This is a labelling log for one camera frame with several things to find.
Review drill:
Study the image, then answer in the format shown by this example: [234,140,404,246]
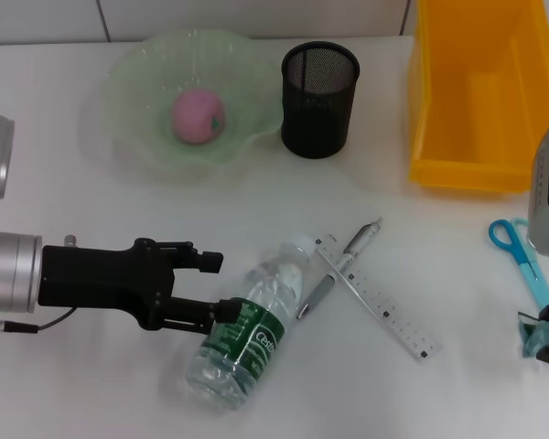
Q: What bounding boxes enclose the black mesh pen holder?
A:
[280,40,361,160]

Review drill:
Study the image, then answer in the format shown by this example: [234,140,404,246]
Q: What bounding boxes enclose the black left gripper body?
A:
[36,236,176,332]

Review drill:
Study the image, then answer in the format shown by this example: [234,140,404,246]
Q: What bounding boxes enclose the green glass fruit bowl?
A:
[101,28,285,185]

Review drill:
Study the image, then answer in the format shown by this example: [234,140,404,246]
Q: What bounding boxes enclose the blue scissors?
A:
[488,218,549,312]

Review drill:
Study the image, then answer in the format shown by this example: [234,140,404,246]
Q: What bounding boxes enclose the clear plastic ruler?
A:
[310,231,443,366]

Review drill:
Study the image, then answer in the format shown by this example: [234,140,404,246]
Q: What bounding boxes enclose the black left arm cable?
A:
[0,306,78,335]

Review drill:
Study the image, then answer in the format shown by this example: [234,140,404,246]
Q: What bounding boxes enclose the clear green-label water bottle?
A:
[185,232,316,412]

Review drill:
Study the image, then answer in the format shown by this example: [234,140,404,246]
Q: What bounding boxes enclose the pink toy peach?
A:
[171,89,227,145]

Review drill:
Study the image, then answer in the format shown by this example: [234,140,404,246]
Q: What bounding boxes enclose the yellow plastic bin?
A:
[407,0,549,197]

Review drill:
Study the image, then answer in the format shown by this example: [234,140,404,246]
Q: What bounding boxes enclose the silver grey pen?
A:
[296,216,385,321]

